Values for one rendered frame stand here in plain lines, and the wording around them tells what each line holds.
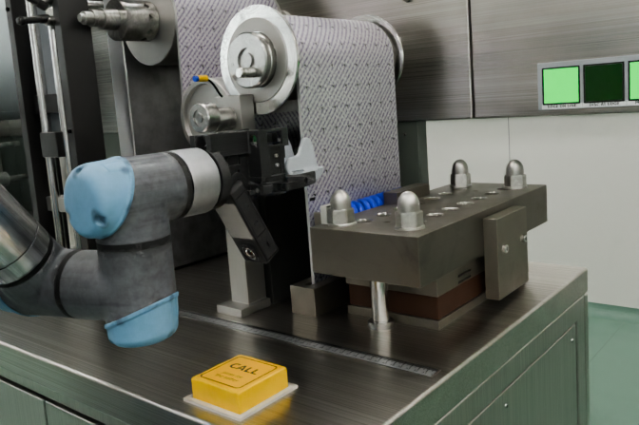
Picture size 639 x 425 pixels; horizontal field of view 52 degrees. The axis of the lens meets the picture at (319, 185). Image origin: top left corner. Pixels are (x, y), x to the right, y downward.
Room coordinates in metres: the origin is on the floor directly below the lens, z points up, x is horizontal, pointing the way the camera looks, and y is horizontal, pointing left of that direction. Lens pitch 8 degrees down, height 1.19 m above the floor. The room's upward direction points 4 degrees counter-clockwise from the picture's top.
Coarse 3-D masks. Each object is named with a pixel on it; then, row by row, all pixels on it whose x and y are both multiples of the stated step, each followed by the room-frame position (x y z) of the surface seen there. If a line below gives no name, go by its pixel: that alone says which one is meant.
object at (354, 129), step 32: (320, 96) 0.91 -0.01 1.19; (352, 96) 0.96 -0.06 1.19; (384, 96) 1.03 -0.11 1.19; (320, 128) 0.90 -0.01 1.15; (352, 128) 0.96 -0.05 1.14; (384, 128) 1.03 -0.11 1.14; (320, 160) 0.90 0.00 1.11; (352, 160) 0.96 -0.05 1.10; (384, 160) 1.02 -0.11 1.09; (320, 192) 0.90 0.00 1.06; (352, 192) 0.95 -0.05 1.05
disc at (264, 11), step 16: (240, 16) 0.92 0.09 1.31; (256, 16) 0.90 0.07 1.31; (272, 16) 0.88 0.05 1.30; (224, 32) 0.94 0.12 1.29; (288, 32) 0.87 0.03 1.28; (224, 48) 0.94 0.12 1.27; (288, 48) 0.87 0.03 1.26; (224, 64) 0.95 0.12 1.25; (288, 64) 0.87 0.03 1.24; (224, 80) 0.95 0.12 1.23; (288, 80) 0.87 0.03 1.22; (288, 96) 0.87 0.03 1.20; (256, 112) 0.91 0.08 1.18
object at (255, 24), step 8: (240, 24) 0.92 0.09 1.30; (248, 24) 0.91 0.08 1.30; (256, 24) 0.90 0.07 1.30; (264, 24) 0.89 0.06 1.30; (272, 24) 0.88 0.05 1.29; (240, 32) 0.92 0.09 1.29; (264, 32) 0.89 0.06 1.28; (272, 32) 0.88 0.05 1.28; (280, 32) 0.87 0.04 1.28; (232, 40) 0.93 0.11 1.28; (272, 40) 0.88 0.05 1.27; (280, 40) 0.87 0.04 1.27; (280, 48) 0.87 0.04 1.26; (280, 56) 0.87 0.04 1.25; (280, 64) 0.87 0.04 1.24; (280, 72) 0.88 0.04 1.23; (232, 80) 0.93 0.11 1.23; (272, 80) 0.89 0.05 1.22; (280, 80) 0.88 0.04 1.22; (240, 88) 0.93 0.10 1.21; (248, 88) 0.91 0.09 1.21; (256, 88) 0.91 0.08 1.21; (264, 88) 0.89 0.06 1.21; (272, 88) 0.89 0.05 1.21; (280, 88) 0.88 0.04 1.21; (296, 88) 0.91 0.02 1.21; (256, 96) 0.91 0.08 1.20; (264, 96) 0.90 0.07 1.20; (272, 96) 0.89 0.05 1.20; (296, 96) 0.93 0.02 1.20
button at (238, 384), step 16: (224, 368) 0.64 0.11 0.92; (240, 368) 0.64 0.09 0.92; (256, 368) 0.63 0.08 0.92; (272, 368) 0.63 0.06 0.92; (192, 384) 0.62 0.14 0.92; (208, 384) 0.61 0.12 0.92; (224, 384) 0.60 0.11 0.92; (240, 384) 0.60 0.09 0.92; (256, 384) 0.60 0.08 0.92; (272, 384) 0.61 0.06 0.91; (208, 400) 0.61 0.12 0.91; (224, 400) 0.59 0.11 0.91; (240, 400) 0.58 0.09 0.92; (256, 400) 0.60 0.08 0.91
